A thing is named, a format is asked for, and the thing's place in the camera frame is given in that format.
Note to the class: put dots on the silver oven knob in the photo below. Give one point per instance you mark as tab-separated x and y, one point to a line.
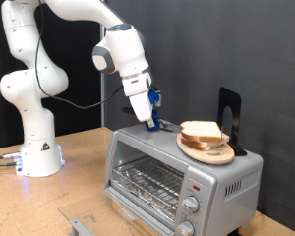
186	228
190	204

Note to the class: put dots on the black metal bookend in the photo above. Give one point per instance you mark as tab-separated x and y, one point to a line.
234	101

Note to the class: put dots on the spatula with blue grip block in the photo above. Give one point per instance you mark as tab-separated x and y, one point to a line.
156	123

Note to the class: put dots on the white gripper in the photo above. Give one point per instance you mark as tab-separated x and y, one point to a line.
142	108

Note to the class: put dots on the round wooden board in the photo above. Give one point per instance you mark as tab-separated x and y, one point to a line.
216	159

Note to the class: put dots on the aluminium foil tray liner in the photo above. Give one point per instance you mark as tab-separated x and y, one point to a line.
154	208

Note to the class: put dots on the silver toaster oven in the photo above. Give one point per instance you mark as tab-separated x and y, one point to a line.
219	209

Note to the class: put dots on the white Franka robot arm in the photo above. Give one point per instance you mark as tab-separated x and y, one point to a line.
32	85

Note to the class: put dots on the vertical metal pole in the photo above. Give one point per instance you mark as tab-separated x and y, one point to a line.
103	116

